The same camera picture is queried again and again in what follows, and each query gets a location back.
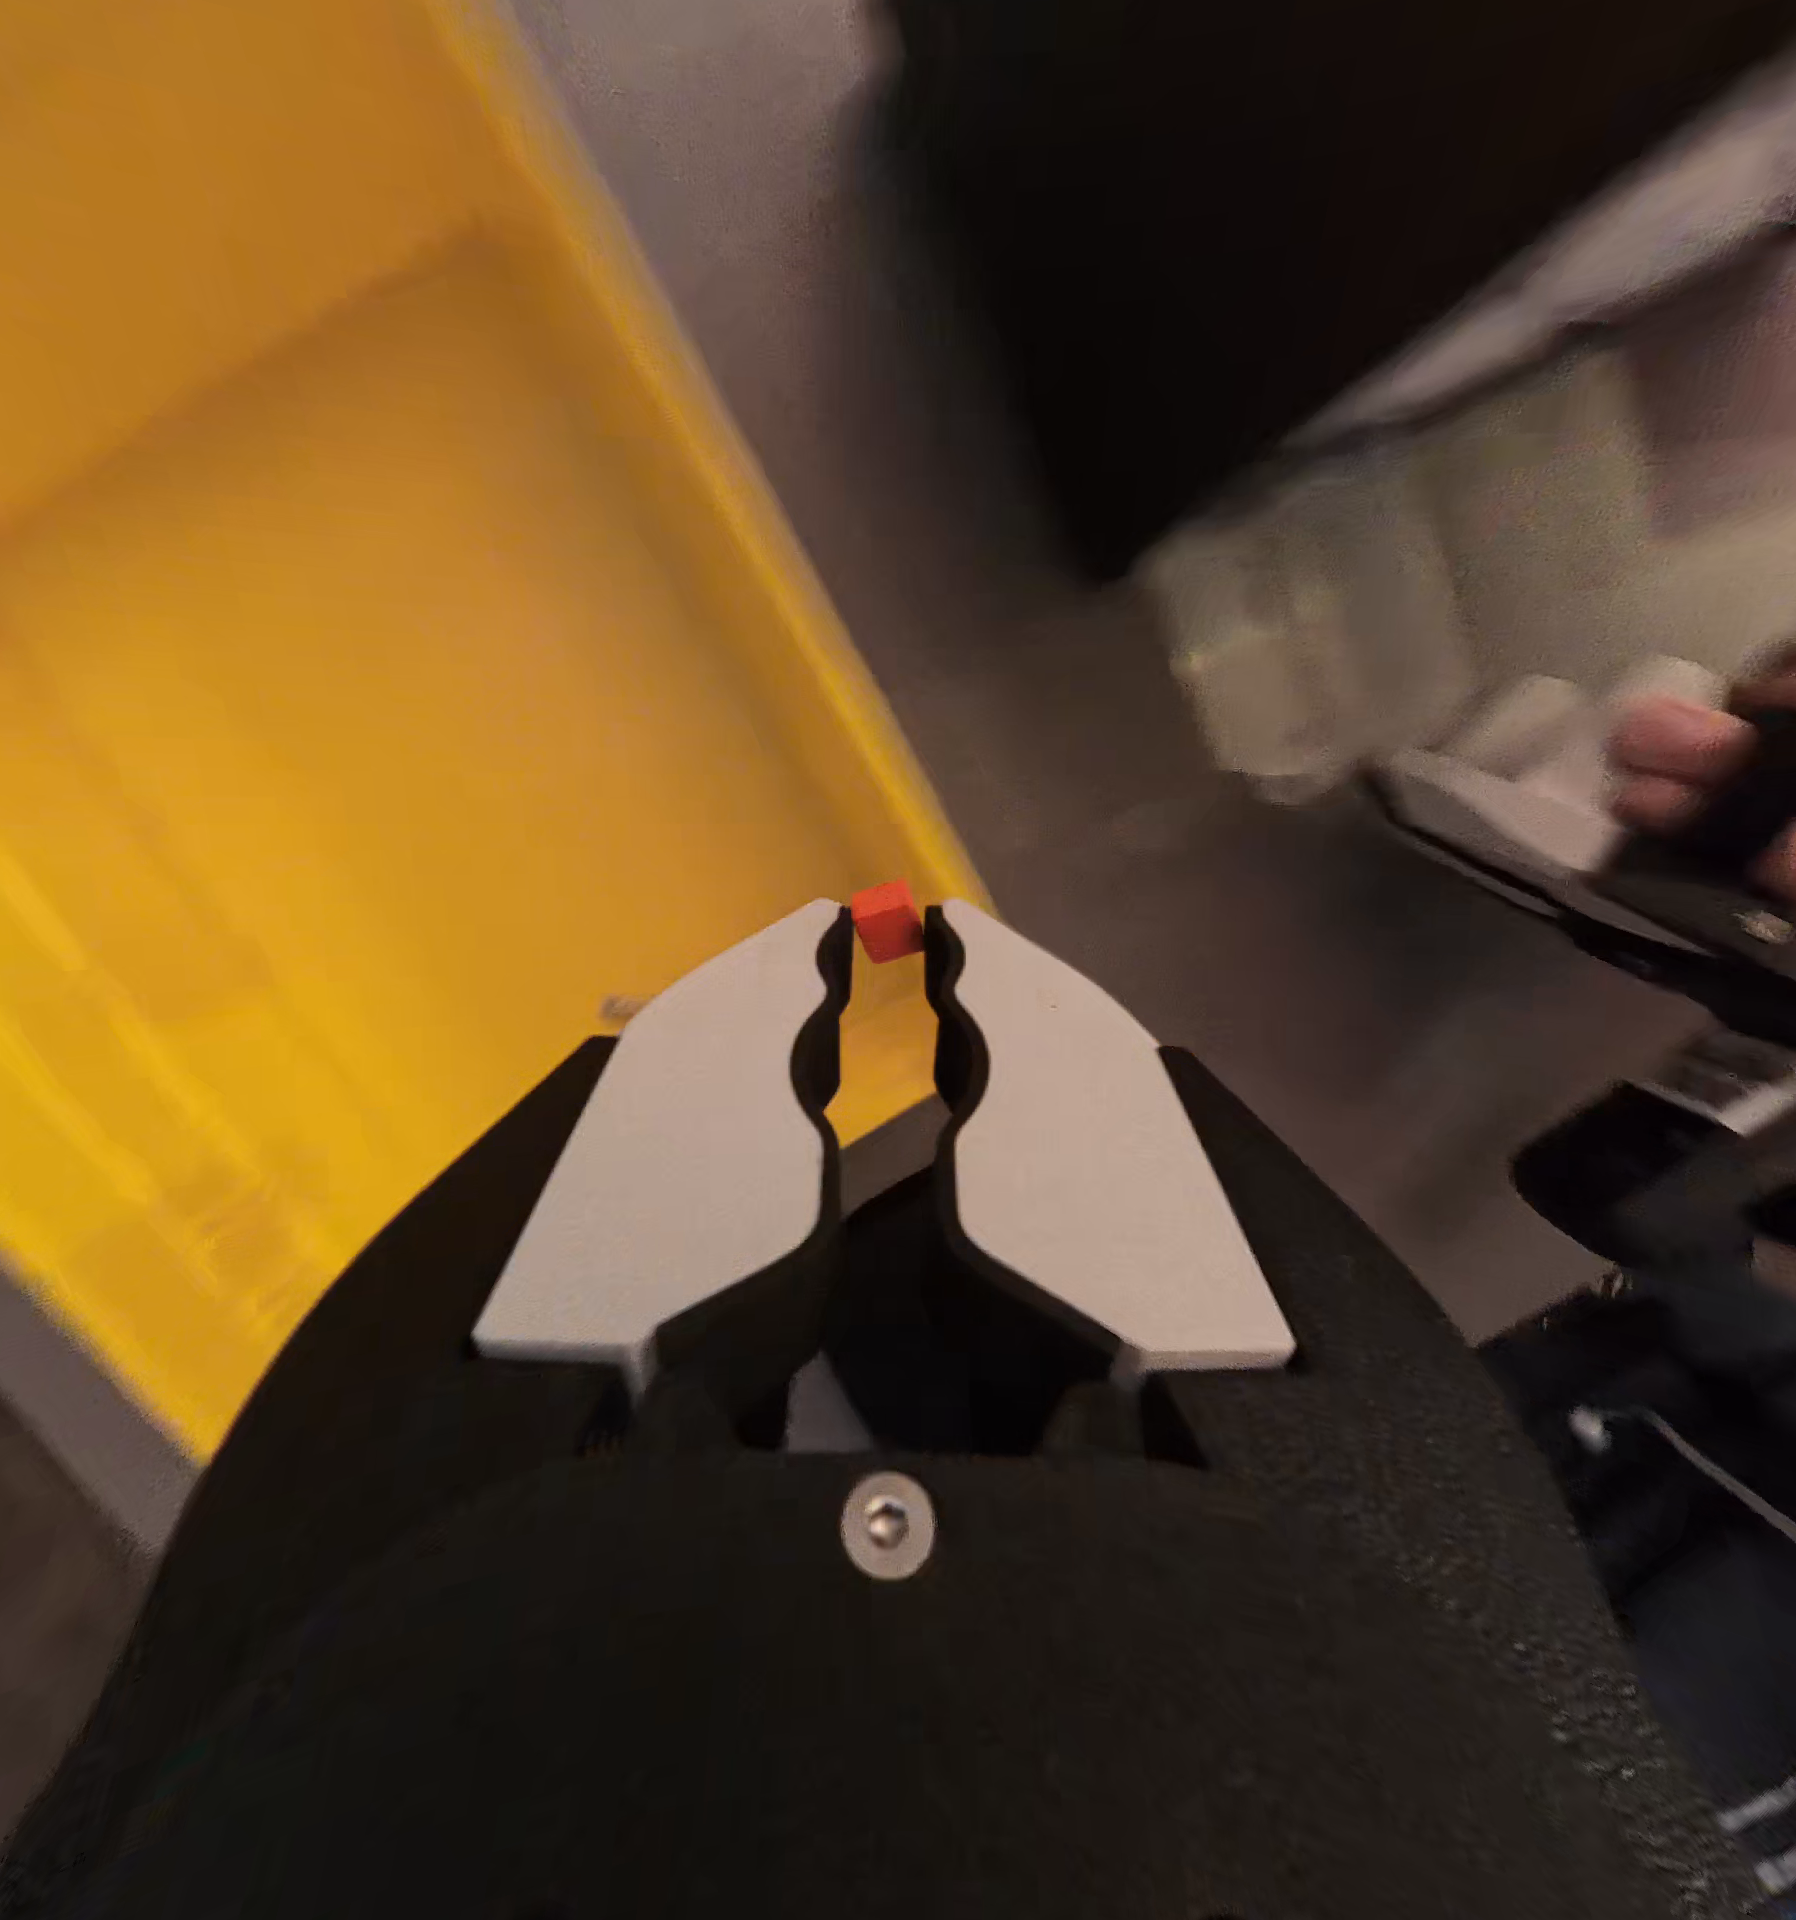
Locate black drawer cabinet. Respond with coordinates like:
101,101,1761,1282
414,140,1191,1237
893,0,1796,578

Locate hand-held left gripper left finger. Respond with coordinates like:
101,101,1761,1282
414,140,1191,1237
474,896,848,1388

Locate yellow plastic bin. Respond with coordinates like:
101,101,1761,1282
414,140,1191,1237
0,0,989,1463

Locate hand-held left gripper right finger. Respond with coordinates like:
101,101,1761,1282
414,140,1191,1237
922,896,1299,1382

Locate person's right hand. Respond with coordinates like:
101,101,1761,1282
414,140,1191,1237
1605,615,1796,923

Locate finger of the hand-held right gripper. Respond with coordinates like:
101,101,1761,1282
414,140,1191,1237
1374,668,1755,938

